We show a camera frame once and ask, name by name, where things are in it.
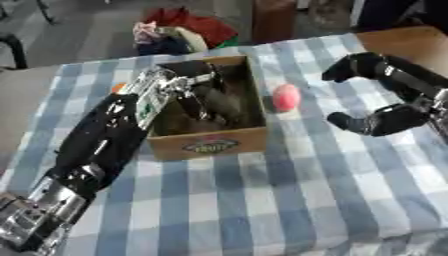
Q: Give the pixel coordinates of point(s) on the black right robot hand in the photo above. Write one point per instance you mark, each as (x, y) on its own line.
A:
(396, 118)

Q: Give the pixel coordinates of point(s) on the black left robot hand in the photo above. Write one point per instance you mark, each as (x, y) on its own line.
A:
(201, 95)

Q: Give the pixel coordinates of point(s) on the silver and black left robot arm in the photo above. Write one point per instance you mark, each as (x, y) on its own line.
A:
(102, 136)

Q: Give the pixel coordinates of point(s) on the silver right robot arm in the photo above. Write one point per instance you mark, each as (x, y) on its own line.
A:
(441, 116)

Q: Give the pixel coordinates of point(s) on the tan cardboard box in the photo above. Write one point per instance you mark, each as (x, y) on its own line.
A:
(207, 144)

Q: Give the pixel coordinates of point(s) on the pile of coloured bags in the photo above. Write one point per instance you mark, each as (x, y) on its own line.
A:
(186, 30)

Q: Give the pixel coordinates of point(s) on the small orange toy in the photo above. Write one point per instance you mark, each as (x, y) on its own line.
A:
(118, 88)

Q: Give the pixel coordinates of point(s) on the pink toy peach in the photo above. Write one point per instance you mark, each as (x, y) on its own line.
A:
(286, 97)

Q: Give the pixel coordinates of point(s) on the brown wooden cabinet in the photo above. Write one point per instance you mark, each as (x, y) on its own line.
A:
(273, 20)

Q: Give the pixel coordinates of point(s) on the black chair leg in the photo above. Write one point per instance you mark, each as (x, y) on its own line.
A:
(16, 50)

